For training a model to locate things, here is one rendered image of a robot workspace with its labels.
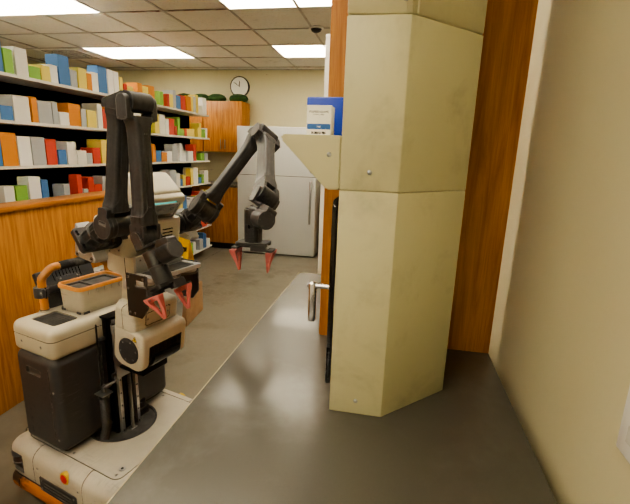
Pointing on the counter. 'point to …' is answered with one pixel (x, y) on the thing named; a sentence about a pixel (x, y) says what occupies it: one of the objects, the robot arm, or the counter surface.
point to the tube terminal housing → (399, 207)
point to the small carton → (320, 120)
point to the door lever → (314, 298)
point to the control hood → (318, 156)
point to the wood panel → (469, 244)
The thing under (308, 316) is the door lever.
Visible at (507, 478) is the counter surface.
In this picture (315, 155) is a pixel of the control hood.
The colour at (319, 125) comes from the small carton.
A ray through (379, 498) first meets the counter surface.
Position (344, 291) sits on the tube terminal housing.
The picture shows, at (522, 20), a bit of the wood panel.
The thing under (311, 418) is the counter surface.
